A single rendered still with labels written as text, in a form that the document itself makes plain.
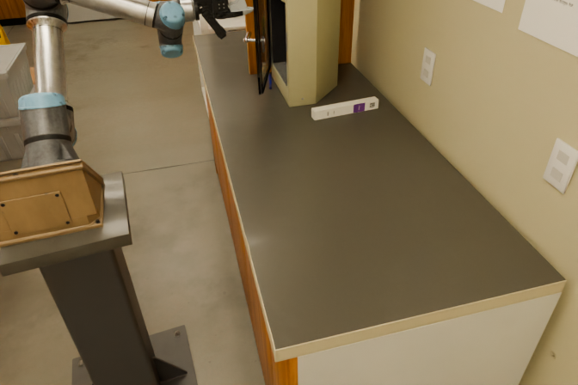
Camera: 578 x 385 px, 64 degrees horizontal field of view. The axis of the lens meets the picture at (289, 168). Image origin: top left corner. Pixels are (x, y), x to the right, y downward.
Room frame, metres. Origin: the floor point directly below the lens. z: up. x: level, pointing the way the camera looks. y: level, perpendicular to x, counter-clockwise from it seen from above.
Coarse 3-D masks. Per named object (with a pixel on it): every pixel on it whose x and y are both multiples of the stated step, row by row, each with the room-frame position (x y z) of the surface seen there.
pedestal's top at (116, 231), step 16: (112, 176) 1.19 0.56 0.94; (112, 192) 1.10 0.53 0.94; (112, 208) 1.03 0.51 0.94; (112, 224) 0.96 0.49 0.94; (128, 224) 0.96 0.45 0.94; (48, 240) 0.90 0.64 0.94; (64, 240) 0.90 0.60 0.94; (80, 240) 0.90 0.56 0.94; (96, 240) 0.90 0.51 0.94; (112, 240) 0.91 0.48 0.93; (128, 240) 0.92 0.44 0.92; (0, 256) 0.85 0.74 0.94; (16, 256) 0.85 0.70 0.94; (32, 256) 0.84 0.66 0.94; (48, 256) 0.85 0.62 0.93; (64, 256) 0.86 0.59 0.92; (80, 256) 0.88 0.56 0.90; (16, 272) 0.83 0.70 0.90
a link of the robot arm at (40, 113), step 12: (24, 96) 1.13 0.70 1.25; (36, 96) 1.12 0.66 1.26; (48, 96) 1.13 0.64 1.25; (60, 96) 1.16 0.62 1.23; (24, 108) 1.09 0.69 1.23; (36, 108) 1.09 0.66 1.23; (48, 108) 1.10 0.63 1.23; (60, 108) 1.13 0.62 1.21; (24, 120) 1.08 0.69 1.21; (36, 120) 1.07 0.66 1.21; (48, 120) 1.08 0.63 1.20; (60, 120) 1.10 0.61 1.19; (24, 132) 1.06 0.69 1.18; (36, 132) 1.05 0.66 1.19; (48, 132) 1.05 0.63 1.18; (60, 132) 1.07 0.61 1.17
